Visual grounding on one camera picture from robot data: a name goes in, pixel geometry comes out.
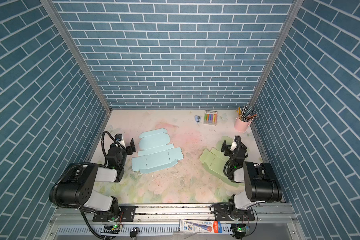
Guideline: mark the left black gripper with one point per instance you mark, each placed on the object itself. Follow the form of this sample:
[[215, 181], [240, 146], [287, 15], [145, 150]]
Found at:
[[130, 147]]

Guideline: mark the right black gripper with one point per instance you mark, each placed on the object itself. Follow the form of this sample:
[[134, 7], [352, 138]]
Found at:
[[226, 147]]

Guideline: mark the light blue paper box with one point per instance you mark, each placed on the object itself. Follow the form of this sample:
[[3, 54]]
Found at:
[[156, 152]]

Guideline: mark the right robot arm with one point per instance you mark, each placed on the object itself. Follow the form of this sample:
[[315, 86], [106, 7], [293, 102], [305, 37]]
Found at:
[[261, 184]]

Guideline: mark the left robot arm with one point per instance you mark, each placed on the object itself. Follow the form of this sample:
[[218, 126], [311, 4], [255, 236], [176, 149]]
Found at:
[[75, 188]]

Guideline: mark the light green paper box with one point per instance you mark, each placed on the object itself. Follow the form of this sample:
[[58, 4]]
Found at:
[[214, 160]]

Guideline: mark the pink pencil cup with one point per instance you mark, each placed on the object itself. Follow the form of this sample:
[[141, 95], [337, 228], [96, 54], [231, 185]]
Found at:
[[240, 125]]

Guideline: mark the coloured marker pack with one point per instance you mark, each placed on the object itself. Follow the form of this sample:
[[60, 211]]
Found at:
[[211, 117]]

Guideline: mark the red white blue package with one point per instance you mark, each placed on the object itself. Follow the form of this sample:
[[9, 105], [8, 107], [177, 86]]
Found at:
[[194, 226]]

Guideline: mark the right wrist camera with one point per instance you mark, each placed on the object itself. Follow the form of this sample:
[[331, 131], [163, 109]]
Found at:
[[236, 142]]

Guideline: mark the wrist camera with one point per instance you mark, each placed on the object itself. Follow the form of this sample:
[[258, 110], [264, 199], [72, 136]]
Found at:
[[119, 140], [236, 142]]

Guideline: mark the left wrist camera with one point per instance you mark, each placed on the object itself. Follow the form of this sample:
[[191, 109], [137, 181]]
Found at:
[[119, 140]]

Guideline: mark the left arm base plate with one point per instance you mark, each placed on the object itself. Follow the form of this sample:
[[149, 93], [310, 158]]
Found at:
[[117, 214]]

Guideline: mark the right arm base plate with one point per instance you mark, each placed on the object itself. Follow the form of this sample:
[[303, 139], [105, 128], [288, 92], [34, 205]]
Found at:
[[226, 212]]

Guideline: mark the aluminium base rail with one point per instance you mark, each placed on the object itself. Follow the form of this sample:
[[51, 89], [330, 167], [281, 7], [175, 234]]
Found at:
[[164, 219]]

